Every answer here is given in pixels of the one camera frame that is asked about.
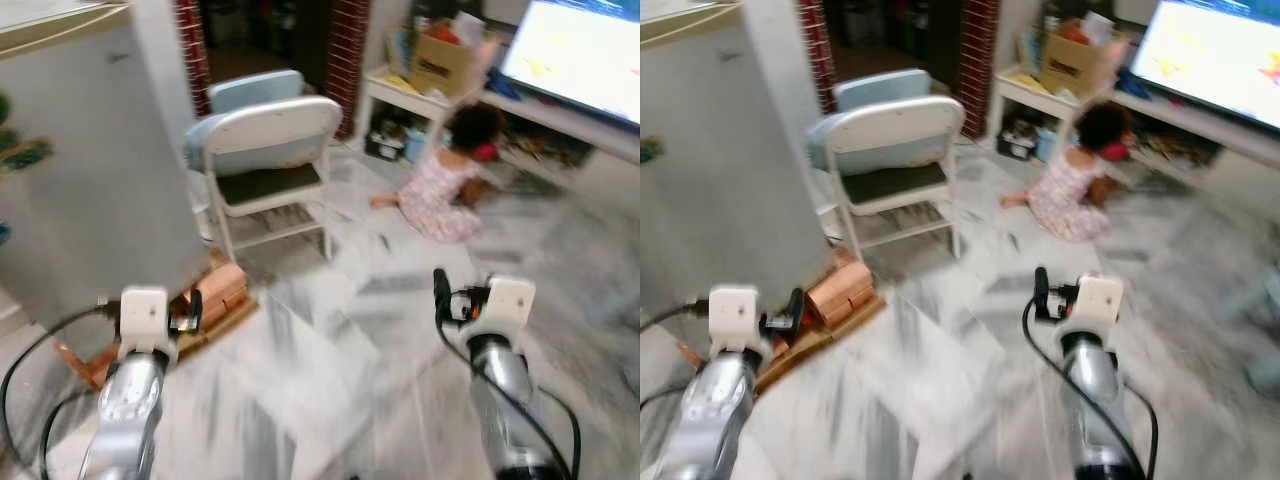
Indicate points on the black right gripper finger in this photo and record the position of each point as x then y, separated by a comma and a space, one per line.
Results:
1040, 290
441, 292

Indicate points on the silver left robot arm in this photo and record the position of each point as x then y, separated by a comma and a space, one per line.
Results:
705, 415
125, 410

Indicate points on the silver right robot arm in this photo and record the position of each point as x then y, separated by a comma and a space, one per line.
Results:
505, 400
1095, 400

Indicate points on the grey fridge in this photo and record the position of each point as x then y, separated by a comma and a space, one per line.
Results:
730, 150
90, 160

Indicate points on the green fridge magnet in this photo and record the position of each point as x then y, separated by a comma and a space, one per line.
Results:
650, 150
22, 152

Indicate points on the stack of orange bricks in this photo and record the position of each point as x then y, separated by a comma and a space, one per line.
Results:
222, 290
845, 290

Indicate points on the child in pink dress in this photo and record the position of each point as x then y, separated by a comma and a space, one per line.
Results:
440, 190
1070, 190

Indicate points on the red ball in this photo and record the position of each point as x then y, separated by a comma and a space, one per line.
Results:
487, 152
1113, 152

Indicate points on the white television shelf unit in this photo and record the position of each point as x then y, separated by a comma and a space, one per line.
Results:
400, 95
1030, 95

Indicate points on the white folding chair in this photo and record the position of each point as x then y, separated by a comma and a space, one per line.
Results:
895, 122
270, 125

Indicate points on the brown cardboard box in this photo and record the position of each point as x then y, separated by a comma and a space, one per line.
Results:
440, 65
1072, 65

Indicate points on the light blue chair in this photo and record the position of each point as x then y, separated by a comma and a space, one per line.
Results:
255, 88
880, 88

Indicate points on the red brick pillar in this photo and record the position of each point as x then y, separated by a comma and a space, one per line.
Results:
347, 60
818, 50
978, 60
192, 50

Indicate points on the flat screen television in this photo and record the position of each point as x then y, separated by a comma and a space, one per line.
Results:
1210, 55
575, 55

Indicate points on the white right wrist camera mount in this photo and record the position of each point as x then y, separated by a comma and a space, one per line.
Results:
505, 305
1095, 305

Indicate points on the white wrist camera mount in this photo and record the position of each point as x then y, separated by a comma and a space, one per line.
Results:
505, 305
145, 315
1095, 305
735, 315

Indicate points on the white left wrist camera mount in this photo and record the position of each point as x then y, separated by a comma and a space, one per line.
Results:
735, 315
145, 315

